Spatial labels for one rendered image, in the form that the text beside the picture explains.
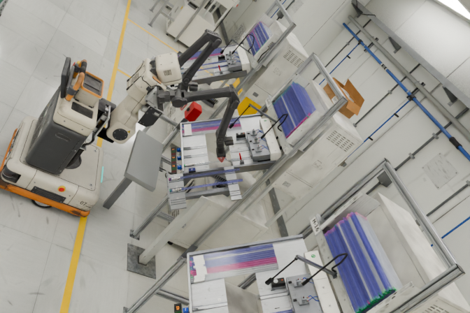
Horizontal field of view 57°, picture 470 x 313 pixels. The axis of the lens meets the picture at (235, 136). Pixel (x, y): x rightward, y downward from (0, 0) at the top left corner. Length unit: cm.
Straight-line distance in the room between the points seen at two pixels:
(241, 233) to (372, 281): 175
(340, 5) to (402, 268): 456
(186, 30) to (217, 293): 580
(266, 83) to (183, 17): 337
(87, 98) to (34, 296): 125
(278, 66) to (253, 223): 169
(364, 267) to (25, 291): 195
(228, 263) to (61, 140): 132
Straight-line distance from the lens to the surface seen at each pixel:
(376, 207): 258
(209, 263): 266
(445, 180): 417
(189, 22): 765
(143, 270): 350
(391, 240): 251
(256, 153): 331
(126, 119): 307
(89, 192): 329
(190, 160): 340
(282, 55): 449
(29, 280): 304
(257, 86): 459
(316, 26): 639
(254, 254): 266
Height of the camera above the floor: 237
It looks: 22 degrees down
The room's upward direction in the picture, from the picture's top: 43 degrees clockwise
